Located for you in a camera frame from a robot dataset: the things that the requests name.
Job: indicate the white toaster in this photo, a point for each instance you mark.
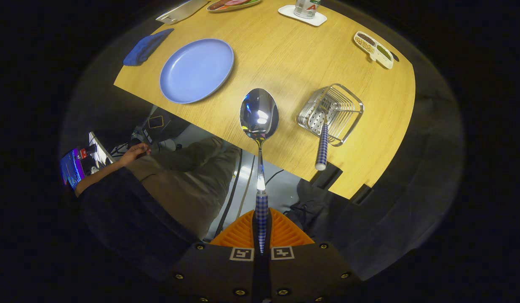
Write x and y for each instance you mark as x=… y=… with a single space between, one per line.
x=182 y=10

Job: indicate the person's khaki trousers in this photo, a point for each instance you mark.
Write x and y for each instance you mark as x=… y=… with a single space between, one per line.
x=188 y=185

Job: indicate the white square coaster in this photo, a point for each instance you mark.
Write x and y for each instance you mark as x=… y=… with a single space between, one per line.
x=316 y=20

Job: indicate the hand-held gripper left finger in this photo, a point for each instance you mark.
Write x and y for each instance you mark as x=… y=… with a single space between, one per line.
x=217 y=273

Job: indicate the white drink bottle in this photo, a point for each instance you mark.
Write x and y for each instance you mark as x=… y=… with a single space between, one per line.
x=307 y=8

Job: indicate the black table bracket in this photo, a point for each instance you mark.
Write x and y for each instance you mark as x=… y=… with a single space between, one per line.
x=327 y=176
x=361 y=194

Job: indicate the laptop computer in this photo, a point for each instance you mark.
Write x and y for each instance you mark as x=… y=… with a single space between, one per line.
x=71 y=168

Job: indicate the white divided bean dish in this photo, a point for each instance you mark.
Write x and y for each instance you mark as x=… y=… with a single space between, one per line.
x=373 y=49

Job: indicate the blue round plate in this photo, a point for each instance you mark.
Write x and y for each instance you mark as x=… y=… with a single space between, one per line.
x=196 y=71

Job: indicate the oval plate of food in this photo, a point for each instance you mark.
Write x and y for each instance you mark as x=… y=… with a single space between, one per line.
x=232 y=5

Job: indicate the black table grommet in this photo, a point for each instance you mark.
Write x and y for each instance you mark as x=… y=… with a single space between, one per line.
x=395 y=56

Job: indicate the blue folded cloth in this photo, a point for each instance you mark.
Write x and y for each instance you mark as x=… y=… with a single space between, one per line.
x=146 y=47

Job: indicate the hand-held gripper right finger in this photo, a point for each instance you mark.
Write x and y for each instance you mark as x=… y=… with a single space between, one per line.
x=306 y=273

